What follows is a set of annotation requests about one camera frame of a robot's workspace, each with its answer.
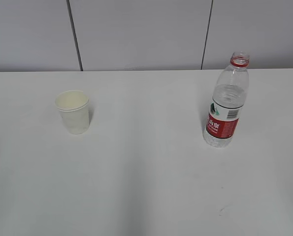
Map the white paper cup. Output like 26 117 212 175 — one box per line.
55 90 90 134

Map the clear water bottle red label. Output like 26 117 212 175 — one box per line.
203 52 249 148

